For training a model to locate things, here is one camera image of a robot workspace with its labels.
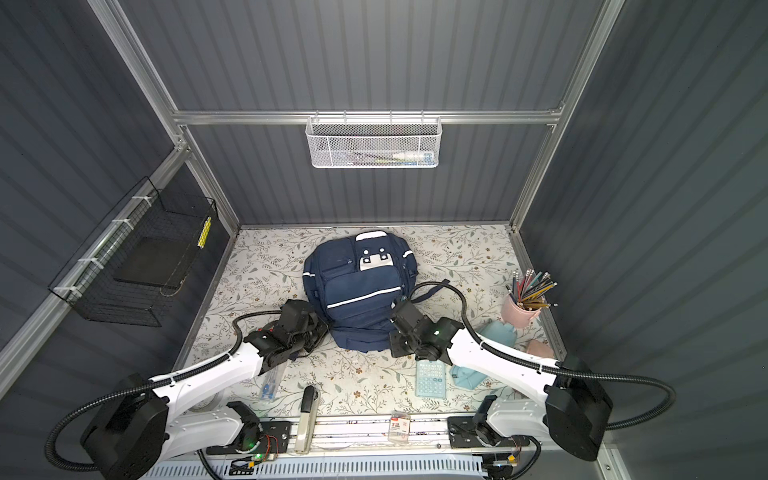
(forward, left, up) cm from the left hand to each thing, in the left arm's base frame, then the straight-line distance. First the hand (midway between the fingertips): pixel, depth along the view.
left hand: (337, 320), depth 85 cm
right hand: (-8, -17, 0) cm, 18 cm away
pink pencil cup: (-1, -52, 0) cm, 52 cm away
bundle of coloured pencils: (+5, -57, +3) cm, 57 cm away
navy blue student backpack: (+13, -5, -1) cm, 14 cm away
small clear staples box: (-27, -16, -6) cm, 32 cm away
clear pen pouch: (-14, +19, -9) cm, 25 cm away
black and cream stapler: (-22, +7, -4) cm, 24 cm away
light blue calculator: (-16, -25, -6) cm, 31 cm away
